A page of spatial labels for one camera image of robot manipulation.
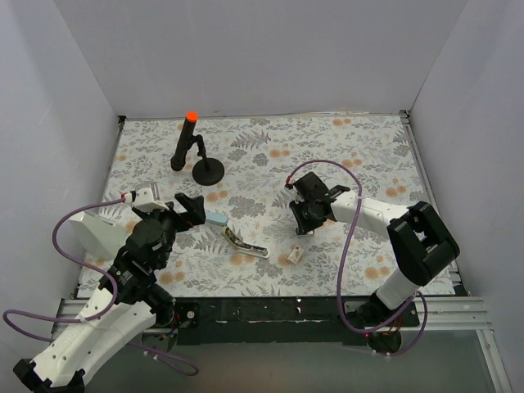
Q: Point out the beige green stapler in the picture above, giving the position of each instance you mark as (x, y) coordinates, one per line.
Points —
(245, 248)

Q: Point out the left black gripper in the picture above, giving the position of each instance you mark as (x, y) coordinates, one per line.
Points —
(185, 211)

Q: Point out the black microphone desk stand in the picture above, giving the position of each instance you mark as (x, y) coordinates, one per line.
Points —
(207, 171)

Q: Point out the white staple box sleeve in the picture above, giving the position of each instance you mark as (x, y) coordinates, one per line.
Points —
(295, 254)

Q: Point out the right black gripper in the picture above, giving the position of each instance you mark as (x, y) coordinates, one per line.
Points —
(305, 214)

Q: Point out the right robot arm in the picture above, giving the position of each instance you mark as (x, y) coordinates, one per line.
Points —
(423, 246)

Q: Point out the black microphone orange tip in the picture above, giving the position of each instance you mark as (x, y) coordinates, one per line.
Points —
(185, 141)

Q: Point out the black base frame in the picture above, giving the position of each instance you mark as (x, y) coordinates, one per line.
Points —
(350, 320)

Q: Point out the white angled bracket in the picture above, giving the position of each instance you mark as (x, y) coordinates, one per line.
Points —
(100, 237)

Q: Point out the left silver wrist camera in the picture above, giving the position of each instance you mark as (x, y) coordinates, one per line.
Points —
(147, 198)

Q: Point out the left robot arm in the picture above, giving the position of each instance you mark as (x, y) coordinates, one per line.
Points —
(126, 301)

